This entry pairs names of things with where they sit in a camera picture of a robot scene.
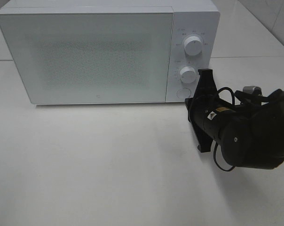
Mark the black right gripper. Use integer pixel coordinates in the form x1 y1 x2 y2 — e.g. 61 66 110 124
185 69 224 152

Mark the white timer knob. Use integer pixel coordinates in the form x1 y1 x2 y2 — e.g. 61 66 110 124
180 66 197 84

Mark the round white door button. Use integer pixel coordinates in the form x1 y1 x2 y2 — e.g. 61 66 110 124
176 88 191 100

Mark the white microwave door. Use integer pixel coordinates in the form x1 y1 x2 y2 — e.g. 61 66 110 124
0 13 173 105

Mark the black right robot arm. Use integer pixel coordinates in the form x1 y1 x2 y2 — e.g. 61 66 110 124
185 69 284 170

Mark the upper white power knob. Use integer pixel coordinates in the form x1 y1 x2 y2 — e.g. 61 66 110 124
183 34 203 56

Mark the white microwave oven body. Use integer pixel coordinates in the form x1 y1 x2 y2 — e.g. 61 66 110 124
0 0 220 104

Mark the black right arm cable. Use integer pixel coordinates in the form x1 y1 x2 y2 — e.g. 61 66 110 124
212 87 265 172

